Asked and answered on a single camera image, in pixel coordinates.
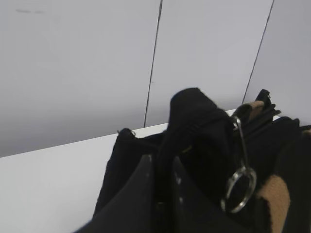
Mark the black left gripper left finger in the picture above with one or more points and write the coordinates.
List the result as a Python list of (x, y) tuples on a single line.
[(130, 211)]

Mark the black canvas tote bag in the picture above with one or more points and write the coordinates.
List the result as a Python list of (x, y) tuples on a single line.
[(255, 168)]

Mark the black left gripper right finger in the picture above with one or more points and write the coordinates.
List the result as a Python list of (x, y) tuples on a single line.
[(193, 212)]

